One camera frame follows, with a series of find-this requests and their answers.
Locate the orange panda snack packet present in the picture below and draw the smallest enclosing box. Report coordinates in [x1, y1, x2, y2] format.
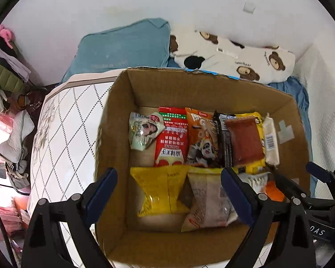
[185, 108, 220, 168]

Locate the dark red-brown snack packet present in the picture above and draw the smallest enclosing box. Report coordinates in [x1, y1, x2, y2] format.
[226, 116, 264, 166]

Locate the cardboard milk carton box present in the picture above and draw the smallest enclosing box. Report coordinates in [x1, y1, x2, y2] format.
[95, 68, 310, 267]

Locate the white bear print pillow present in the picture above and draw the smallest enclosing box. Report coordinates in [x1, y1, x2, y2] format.
[169, 27, 295, 84]

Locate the teal blue pillow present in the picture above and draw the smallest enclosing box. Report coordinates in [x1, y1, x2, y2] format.
[61, 18, 171, 82]

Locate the white textured blanket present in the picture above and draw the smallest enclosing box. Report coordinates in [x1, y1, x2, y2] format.
[294, 30, 335, 171]

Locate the black grey snack packet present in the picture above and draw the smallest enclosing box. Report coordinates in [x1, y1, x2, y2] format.
[213, 111, 236, 168]

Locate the blue bed sheet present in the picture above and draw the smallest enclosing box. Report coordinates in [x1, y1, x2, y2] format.
[167, 58, 319, 199]

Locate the beige yellow-top snack packet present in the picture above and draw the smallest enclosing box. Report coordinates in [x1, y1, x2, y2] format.
[181, 167, 238, 232]

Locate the pile of clothes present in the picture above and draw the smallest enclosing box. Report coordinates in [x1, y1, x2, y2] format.
[0, 27, 48, 195]

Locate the yellow snack packet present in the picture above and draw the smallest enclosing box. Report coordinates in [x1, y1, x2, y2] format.
[131, 165, 190, 217]

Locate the white wall hook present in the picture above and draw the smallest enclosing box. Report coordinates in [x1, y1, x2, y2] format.
[243, 1, 255, 14]

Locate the pink plush toy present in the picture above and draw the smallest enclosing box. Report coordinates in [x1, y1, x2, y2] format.
[0, 24, 13, 49]

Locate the round white floral tabletop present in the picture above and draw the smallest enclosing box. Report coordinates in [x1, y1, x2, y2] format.
[28, 69, 127, 211]

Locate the green white snack packet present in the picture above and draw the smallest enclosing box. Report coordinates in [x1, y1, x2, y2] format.
[129, 112, 165, 151]

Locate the white chocolate cookie packet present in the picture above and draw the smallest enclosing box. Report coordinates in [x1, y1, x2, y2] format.
[238, 172, 269, 194]

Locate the red snack packet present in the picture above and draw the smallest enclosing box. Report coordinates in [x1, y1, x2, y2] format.
[154, 107, 189, 167]

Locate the cream white barcode packet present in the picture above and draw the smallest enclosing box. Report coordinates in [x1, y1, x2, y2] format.
[263, 114, 280, 166]

